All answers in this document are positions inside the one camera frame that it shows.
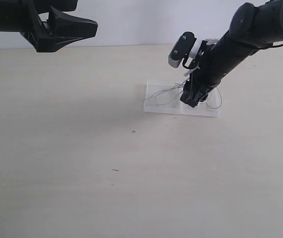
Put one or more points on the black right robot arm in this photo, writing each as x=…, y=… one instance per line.
x=252, y=28

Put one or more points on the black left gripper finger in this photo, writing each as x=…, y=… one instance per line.
x=66, y=29
x=43, y=6

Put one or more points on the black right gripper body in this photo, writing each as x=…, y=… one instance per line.
x=212, y=62

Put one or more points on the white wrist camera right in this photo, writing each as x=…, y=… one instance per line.
x=185, y=48

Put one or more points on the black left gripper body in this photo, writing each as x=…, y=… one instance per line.
x=20, y=16

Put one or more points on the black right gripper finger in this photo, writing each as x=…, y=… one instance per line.
x=194, y=94

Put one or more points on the white wired earphones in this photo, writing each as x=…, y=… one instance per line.
x=168, y=95

